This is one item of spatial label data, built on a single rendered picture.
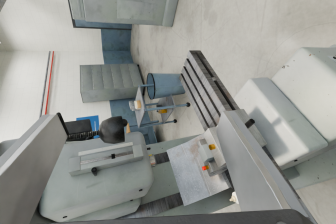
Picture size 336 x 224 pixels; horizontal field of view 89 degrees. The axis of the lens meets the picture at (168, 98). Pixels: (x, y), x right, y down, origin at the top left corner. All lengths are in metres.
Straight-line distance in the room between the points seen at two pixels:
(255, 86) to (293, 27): 1.01
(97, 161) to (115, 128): 0.15
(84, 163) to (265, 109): 0.66
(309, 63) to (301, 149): 0.31
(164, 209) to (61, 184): 0.60
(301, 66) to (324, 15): 0.86
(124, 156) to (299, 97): 0.68
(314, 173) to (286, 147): 0.81
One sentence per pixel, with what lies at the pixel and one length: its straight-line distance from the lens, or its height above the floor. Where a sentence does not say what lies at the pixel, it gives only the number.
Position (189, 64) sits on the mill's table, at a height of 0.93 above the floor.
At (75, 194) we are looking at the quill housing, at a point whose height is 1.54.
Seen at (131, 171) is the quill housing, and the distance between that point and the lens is 0.60.
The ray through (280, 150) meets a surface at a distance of 0.78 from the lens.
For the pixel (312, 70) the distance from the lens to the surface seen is 0.81.
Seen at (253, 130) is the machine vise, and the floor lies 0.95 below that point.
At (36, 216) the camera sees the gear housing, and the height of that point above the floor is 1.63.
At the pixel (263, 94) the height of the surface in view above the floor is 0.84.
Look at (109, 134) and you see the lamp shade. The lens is 0.46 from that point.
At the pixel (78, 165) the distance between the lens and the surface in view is 0.58.
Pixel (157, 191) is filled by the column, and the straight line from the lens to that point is 1.07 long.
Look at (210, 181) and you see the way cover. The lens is 1.07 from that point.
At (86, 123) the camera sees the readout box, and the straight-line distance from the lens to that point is 1.03.
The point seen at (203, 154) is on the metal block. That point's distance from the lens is 0.78.
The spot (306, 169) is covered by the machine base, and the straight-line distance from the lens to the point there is 1.58.
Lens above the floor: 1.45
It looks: 21 degrees down
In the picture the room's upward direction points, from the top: 96 degrees counter-clockwise
